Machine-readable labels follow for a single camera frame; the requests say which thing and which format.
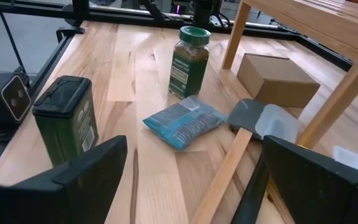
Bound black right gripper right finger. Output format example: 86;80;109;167
262;134;358;224

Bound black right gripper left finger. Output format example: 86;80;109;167
0;134;129;224

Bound small black box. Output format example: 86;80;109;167
32;75;99;168

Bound green-lid spice jar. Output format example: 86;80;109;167
168;26;212;100

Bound wooden slatted shelf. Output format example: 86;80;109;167
221;0;358;149

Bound clear ice cube tray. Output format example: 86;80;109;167
333;144;358;177

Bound brown cardboard box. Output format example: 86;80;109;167
236;52;321;109

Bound blue foil packet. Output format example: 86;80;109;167
142;95;229;152

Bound clear spatula black handle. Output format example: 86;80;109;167
230;103;301;224

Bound grey spatula wooden handle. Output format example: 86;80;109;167
190;98;266;224

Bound black table-level camera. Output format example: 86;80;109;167
0;70;32;146

